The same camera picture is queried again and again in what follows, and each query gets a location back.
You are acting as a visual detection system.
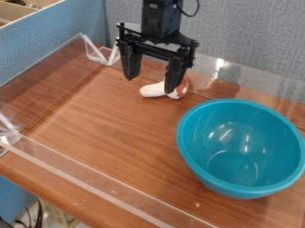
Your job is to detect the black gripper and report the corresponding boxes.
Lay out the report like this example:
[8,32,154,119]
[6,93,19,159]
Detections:
[117,21,200,94]

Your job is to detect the white and brown mushroom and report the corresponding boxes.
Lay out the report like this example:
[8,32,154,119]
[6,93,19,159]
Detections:
[139,78,190,100]

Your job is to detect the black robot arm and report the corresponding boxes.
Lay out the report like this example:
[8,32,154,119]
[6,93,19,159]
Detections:
[117,0,200,94]

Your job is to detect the blue plastic bowl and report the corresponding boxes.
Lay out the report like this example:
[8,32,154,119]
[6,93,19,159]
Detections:
[177,99,305,200]

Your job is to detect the clear acrylic back barrier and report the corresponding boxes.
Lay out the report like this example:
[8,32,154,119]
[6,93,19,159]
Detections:
[193,55,305,104]

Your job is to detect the clear acrylic barrier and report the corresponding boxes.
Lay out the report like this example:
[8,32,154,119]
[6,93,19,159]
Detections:
[0,113,217,228]
[193,55,305,104]

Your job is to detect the wooden shelf box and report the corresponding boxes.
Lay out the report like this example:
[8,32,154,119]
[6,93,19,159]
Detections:
[0,0,66,29]

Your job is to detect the clear acrylic front barrier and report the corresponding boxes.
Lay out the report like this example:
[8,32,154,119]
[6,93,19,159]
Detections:
[0,113,217,228]

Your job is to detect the clear acrylic corner bracket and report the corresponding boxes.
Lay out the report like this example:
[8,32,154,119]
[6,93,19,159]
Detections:
[82,35,121,67]

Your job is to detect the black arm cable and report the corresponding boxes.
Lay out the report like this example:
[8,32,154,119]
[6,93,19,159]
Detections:
[175,0,201,18]

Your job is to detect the black cables on floor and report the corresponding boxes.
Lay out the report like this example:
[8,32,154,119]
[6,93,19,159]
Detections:
[0,199,46,228]

